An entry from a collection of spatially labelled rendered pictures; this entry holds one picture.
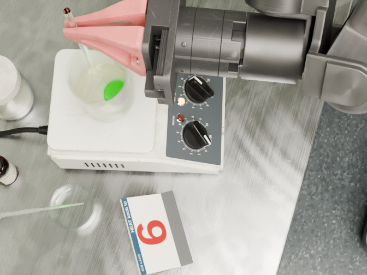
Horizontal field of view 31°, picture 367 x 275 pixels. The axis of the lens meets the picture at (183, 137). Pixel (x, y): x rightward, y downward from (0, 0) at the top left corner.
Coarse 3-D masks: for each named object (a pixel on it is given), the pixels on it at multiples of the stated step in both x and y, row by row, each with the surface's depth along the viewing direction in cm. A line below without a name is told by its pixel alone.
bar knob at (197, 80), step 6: (192, 78) 75; (198, 78) 75; (186, 84) 76; (192, 84) 76; (198, 84) 75; (204, 84) 76; (186, 90) 76; (192, 90) 76; (198, 90) 76; (204, 90) 75; (210, 90) 76; (192, 96) 76; (198, 96) 76; (204, 96) 76; (210, 96) 76; (198, 102) 76
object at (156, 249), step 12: (132, 204) 75; (144, 204) 76; (156, 204) 77; (132, 216) 75; (144, 216) 76; (156, 216) 77; (144, 228) 75; (156, 228) 76; (144, 240) 74; (156, 240) 75; (168, 240) 76; (144, 252) 74; (156, 252) 75; (168, 252) 76; (144, 264) 73; (156, 264) 74; (168, 264) 75
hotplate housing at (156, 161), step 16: (224, 80) 80; (224, 96) 79; (160, 112) 74; (224, 112) 79; (160, 128) 74; (160, 144) 73; (64, 160) 74; (80, 160) 74; (96, 160) 74; (112, 160) 73; (128, 160) 73; (144, 160) 73; (160, 160) 73; (176, 160) 74
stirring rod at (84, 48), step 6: (66, 12) 53; (66, 18) 54; (72, 18) 54; (72, 24) 55; (84, 48) 60; (84, 54) 61; (90, 60) 63; (90, 66) 64; (96, 72) 66; (96, 78) 68; (102, 84) 70
